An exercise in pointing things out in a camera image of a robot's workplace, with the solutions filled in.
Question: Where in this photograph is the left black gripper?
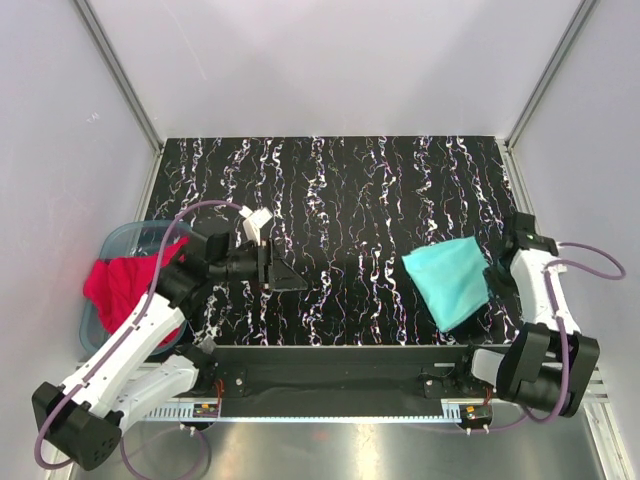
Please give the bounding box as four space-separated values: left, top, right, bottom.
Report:
210 238 307 292

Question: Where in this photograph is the teal t shirt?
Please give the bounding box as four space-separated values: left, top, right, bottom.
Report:
402 237 489 332

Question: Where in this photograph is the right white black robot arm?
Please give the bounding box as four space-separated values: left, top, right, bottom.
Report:
453 249 600 423

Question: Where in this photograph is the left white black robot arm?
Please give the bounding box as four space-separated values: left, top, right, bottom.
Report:
31 234 307 471

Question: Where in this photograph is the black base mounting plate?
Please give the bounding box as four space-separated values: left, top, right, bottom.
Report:
205 345 506 397

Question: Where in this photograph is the translucent blue plastic basket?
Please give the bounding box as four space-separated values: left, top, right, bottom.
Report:
78 219 199 359

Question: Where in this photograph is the red t shirt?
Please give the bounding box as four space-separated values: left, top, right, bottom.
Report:
82 237 191 346

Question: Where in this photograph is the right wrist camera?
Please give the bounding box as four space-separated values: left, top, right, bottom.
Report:
500 211 559 263

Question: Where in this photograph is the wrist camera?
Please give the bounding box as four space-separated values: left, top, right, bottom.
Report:
500 211 559 263
204 207 274 261

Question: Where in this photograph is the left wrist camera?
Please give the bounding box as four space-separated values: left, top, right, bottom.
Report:
204 207 274 261

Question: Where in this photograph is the aluminium frame rail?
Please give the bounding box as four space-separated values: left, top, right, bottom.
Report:
64 363 611 401

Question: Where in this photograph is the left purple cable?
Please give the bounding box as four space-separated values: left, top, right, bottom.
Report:
33 199 251 475

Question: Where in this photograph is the white slotted cable duct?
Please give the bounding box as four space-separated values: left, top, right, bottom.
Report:
143 400 461 423

